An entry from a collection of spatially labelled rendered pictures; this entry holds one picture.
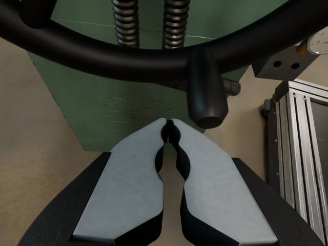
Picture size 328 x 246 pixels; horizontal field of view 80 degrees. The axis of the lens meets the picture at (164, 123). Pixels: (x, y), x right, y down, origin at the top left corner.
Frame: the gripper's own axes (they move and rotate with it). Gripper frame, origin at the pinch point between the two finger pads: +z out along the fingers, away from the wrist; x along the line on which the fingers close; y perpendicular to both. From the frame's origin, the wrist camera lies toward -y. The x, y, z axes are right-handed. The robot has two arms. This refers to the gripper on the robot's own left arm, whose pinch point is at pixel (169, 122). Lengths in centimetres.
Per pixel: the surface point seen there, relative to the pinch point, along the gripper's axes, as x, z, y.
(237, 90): 12.1, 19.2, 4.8
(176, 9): 0.5, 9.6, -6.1
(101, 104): -15.6, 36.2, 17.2
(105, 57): -4.9, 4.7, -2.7
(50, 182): -39, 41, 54
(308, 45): 20.3, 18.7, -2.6
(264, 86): 60, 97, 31
